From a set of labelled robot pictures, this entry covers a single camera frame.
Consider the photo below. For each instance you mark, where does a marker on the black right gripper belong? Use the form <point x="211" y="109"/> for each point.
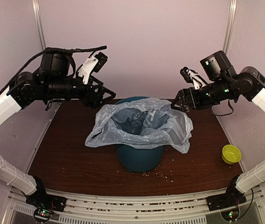
<point x="184" y="94"/>

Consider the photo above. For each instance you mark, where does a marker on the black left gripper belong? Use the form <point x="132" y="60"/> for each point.
<point x="88" y="101"/>

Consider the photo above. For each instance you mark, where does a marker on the translucent grey plastic bag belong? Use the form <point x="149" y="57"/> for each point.
<point x="163" y="126"/>

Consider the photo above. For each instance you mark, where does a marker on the teal plastic trash bin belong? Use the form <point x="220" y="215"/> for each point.
<point x="137" y="160"/>

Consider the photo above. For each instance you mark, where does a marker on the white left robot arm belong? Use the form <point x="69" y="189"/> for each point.
<point x="28" y="88"/>

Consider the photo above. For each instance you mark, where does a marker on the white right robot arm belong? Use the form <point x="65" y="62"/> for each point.
<point x="244" y="122"/>

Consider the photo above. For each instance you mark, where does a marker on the yellow plastic bowl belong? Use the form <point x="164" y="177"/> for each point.
<point x="231" y="154"/>

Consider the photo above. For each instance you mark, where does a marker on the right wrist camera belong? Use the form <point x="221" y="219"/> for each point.
<point x="217" y="67"/>

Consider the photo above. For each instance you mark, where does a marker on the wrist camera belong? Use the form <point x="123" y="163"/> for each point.
<point x="57" y="64"/>
<point x="217" y="67"/>

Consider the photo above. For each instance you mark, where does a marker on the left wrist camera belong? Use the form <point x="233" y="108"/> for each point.
<point x="57" y="64"/>

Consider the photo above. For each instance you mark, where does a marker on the right aluminium corner post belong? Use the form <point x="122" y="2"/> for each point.
<point x="230" y="26"/>

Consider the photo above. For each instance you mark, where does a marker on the aluminium corner post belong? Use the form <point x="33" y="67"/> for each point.
<point x="230" y="26"/>
<point x="38" y="21"/>

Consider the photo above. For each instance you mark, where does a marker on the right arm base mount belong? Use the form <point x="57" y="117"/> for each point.
<point x="228" y="202"/>

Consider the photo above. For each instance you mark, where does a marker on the left aluminium corner post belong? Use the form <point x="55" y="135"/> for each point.
<point x="38" y="21"/>

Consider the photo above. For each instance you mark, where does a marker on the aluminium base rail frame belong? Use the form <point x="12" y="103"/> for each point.
<point x="189" y="208"/>

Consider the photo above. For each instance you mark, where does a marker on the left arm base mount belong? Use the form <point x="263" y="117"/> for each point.
<point x="46" y="204"/>

